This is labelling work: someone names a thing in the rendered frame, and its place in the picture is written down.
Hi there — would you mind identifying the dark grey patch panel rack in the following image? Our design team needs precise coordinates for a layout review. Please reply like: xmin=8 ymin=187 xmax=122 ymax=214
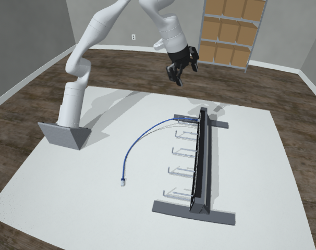
xmin=152 ymin=107 xmax=235 ymax=225

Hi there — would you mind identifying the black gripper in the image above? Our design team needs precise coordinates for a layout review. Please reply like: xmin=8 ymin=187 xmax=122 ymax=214
xmin=166 ymin=44 xmax=199 ymax=86

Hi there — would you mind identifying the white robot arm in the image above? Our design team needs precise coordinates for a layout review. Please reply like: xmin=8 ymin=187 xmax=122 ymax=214
xmin=57 ymin=0 xmax=187 ymax=128

